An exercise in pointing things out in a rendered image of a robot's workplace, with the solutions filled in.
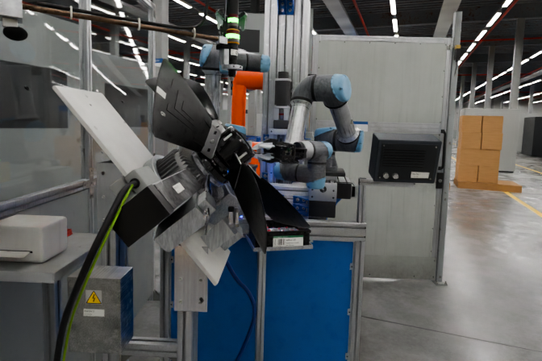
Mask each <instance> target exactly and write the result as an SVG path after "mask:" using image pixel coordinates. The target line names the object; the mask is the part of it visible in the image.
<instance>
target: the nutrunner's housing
mask: <svg viewBox="0 0 542 361"><path fill-rule="evenodd" d="M229 44H230V49H229V64H237V59H238V45H239V44H234V43H229ZM228 76H229V77H235V76H236V69H228Z"/></svg>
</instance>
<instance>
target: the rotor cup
mask: <svg viewBox="0 0 542 361"><path fill-rule="evenodd" d="M231 133H232V135H231V136H230V137H229V138H228V139H226V140H225V141H224V140H223V139H225V138H226V137H227V136H228V135H230V134H231ZM241 139H242V140H243V141H244V143H243V142H242V140H241ZM245 152H247V154H246V155H245V156H243V157H242V158H241V159H240V162H241V163H242V162H244V163H245V164H246V163H247V162H248V161H249V160H250V159H251V158H253V157H254V155H255V153H254V151H253V149H252V148H251V146H250V145H249V144H248V142H247V141H246V139H245V138H244V137H243V136H242V134H241V133H239V132H238V131H237V130H236V129H235V128H234V127H232V126H230V127H228V128H227V129H226V130H225V131H224V132H222V133H221V136H220V138H219V142H218V144H217V147H216V149H215V153H214V155H213V157H212V158H211V160H210V159H209V158H207V157H206V156H205V155H203V154H202V153H201V152H200V153H198V156H199V158H200V160H201V161H202V162H203V164H204V165H205V166H206V168H207V169H208V170H209V172H210V173H211V174H212V175H213V176H214V177H215V178H216V179H217V180H218V181H220V182H221V183H223V184H226V183H227V182H228V181H229V180H228V178H227V174H228V169H229V168H230V165H231V159H232V156H233V153H236V154H237V155H238V157H240V156H242V155H243V154H244V153H245Z"/></svg>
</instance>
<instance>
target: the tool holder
mask: <svg viewBox="0 0 542 361"><path fill-rule="evenodd" d="M218 37H219V40H218V41H215V44H217V45H216V50H220V65H222V70H226V71H228V69H236V71H242V70H243V66H241V65H237V64H229V49H230V44H227V37H223V36H218Z"/></svg>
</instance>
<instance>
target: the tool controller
mask: <svg viewBox="0 0 542 361"><path fill-rule="evenodd" d="M441 145H442V141H440V140H439V139H437V138H436V137H435V136H434V135H429V134H403V133H377V132H374V133H373V139H372V146H371V153H370V160H369V175H370V176H371V177H372V179H373V181H381V182H406V183H429V184H434V183H435V178H436V170H437V166H438V162H439V158H440V149H441Z"/></svg>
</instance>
